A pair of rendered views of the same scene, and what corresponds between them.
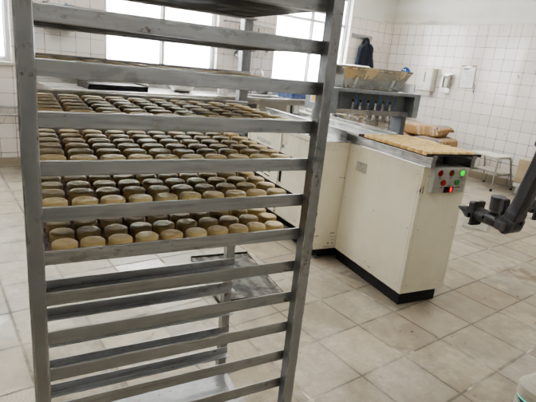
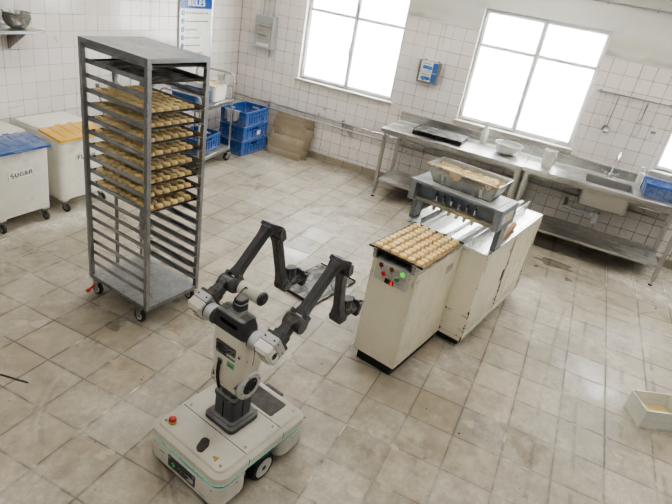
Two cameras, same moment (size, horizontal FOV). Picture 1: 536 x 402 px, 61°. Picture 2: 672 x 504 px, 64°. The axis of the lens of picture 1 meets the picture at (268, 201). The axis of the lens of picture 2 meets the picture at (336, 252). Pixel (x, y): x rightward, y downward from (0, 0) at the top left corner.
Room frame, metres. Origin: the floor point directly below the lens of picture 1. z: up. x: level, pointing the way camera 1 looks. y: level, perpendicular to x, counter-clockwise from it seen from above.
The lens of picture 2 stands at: (0.52, -3.38, 2.40)
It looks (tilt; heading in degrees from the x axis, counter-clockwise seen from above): 27 degrees down; 59
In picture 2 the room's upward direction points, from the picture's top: 11 degrees clockwise
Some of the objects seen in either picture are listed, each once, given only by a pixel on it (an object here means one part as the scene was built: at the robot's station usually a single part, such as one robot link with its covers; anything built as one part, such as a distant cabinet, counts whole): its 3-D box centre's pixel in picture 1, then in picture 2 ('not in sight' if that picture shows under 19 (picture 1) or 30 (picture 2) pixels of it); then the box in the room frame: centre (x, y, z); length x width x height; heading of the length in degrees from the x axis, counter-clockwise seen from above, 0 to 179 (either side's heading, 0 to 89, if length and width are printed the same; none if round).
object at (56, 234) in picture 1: (61, 235); not in sight; (0.92, 0.44, 0.87); 0.05 x 0.05 x 0.02
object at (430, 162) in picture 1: (331, 130); (443, 216); (3.25, -0.40, 0.87); 2.01 x 0.03 x 0.07; 26
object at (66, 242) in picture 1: (65, 246); not in sight; (0.86, 0.41, 0.87); 0.05 x 0.05 x 0.02
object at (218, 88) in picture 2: not in sight; (206, 89); (2.36, 3.36, 0.89); 0.44 x 0.36 x 0.20; 137
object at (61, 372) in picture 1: (181, 344); (120, 232); (0.96, 0.18, 0.60); 0.64 x 0.03 x 0.03; 119
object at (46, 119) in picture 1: (191, 123); (119, 157); (0.96, 0.18, 1.14); 0.64 x 0.03 x 0.03; 119
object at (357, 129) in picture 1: (364, 131); (477, 230); (3.38, -0.66, 0.87); 2.01 x 0.03 x 0.07; 26
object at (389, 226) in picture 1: (393, 214); (408, 297); (2.76, -0.80, 0.45); 0.70 x 0.34 x 0.90; 26
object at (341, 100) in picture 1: (360, 114); (458, 210); (3.22, -0.58, 1.01); 0.72 x 0.33 x 0.34; 116
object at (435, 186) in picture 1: (447, 179); (391, 274); (2.44, -0.97, 0.77); 0.24 x 0.04 x 0.14; 116
